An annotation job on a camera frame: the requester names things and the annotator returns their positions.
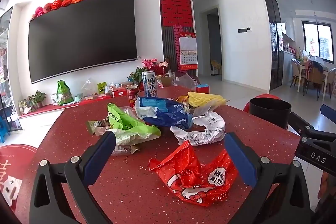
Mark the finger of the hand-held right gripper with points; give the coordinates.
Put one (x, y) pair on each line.
(329, 112)
(298, 123)

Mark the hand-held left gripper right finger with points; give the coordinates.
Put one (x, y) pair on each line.
(240, 159)

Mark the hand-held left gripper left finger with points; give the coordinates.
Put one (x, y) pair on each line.
(101, 157)

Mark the black round bin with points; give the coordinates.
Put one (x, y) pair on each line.
(270, 115)

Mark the green blue stick packet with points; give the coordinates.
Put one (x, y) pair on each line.
(95, 125)

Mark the red cartoon snack bag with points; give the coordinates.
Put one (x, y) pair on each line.
(189, 179)

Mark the yellow foam fruit net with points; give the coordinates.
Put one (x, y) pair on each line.
(204, 99)

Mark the person's right hand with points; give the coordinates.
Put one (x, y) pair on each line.
(324, 187)

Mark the clear printed wrapper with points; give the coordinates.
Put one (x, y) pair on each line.
(123, 149)

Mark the wooden back dining chair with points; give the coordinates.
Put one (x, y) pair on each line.
(315, 79)

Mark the green plastic bag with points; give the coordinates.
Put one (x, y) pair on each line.
(128, 127)

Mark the white crumpled printed wrapper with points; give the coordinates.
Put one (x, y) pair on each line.
(207, 132)

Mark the white dining table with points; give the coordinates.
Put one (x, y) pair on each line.
(329, 69)

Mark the beige dining chair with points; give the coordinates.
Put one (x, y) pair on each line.
(295, 69)

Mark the mint round container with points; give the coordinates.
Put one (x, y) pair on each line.
(78, 98)

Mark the red gift box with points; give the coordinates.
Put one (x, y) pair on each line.
(119, 92)

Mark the short red can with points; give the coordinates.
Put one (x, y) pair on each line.
(132, 96)

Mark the yellow green small box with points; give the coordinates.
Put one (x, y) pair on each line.
(101, 88)

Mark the small clear plastic bag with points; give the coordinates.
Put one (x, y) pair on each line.
(88, 87)

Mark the green standing snack bag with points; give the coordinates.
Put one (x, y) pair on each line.
(65, 94)

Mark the dark framed window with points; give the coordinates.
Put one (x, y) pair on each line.
(319, 40)

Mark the small white box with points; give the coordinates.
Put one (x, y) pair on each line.
(54, 100)

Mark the low white television bench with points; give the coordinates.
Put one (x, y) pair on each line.
(39, 111)

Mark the blue plastic bag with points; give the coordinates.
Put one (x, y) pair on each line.
(168, 113)

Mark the red box with blue lid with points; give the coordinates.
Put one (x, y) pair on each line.
(202, 88)

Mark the black glass cabinet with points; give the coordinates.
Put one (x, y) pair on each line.
(273, 43)

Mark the small potted plant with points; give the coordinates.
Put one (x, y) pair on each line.
(36, 99)

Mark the tall blue white can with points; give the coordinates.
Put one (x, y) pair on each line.
(149, 83)

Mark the green leafy potted plant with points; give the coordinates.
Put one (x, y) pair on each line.
(136, 75)

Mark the large clear plastic bag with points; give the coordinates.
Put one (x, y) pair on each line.
(186, 81)

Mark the blue plastic stool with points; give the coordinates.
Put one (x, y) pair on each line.
(4, 129)

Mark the pink flower bouquet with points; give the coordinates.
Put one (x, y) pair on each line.
(149, 62)

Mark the large black television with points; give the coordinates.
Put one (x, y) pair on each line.
(82, 39)

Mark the wall switch panel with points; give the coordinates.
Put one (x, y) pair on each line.
(244, 29)

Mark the red wall calendar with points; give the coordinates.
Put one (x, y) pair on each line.
(187, 52)

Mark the red paper wall cutout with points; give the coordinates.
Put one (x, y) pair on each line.
(176, 11)

